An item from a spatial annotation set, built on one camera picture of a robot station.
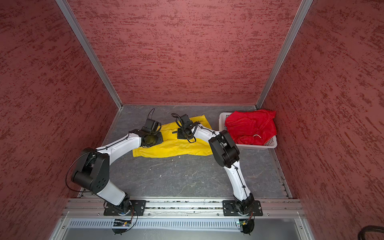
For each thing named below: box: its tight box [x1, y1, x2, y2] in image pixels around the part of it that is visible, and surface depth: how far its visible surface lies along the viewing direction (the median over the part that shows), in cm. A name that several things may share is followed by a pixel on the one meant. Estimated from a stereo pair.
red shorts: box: [225, 109, 277, 145], surface depth 102 cm
